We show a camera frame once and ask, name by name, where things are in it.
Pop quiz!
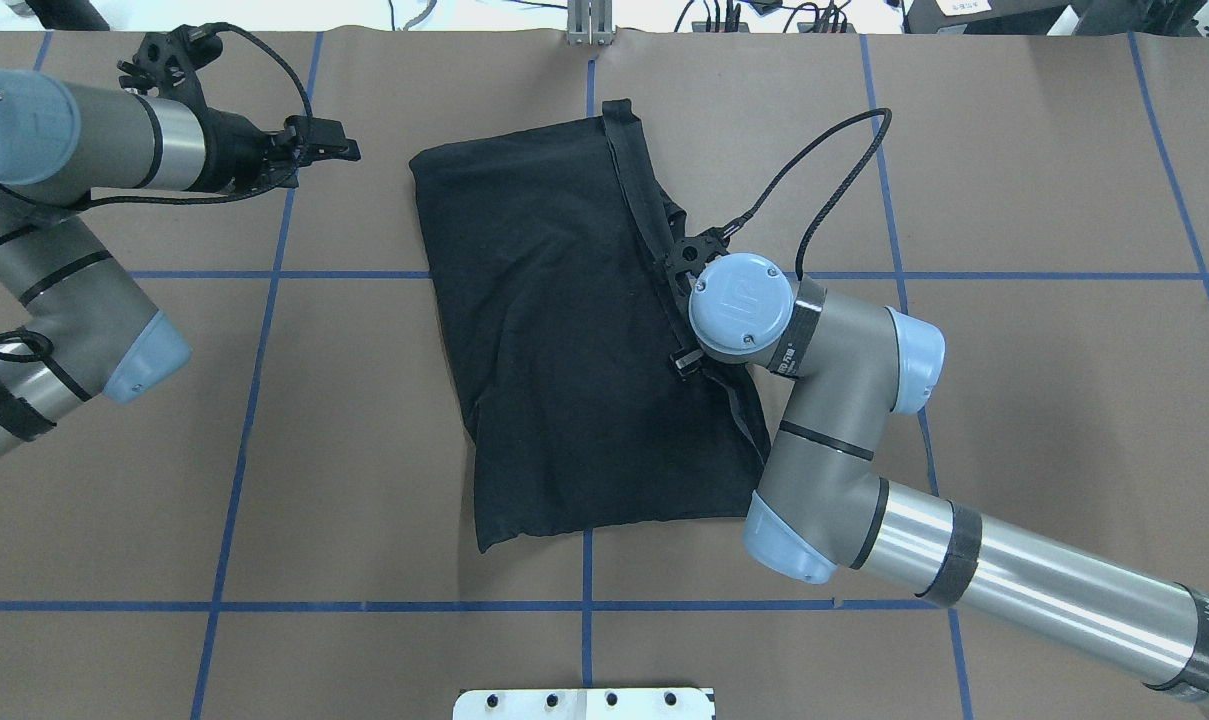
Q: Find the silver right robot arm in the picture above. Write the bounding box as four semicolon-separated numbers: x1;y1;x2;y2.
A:
656;228;1209;718

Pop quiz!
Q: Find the black graphic t-shirt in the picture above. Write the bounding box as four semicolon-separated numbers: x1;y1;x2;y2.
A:
409;99;770;552

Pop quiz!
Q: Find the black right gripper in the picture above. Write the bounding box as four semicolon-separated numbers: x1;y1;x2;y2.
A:
663;231;729;381

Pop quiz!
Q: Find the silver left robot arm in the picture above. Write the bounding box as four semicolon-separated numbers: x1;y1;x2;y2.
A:
0;22;361;459

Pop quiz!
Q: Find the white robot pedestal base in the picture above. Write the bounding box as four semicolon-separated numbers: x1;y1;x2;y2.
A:
452;687;718;719

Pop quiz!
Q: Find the aluminium frame post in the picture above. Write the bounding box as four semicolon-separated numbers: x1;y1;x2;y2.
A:
565;0;617;47

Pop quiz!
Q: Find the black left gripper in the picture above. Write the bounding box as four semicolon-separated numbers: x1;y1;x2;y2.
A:
116;29;361;193

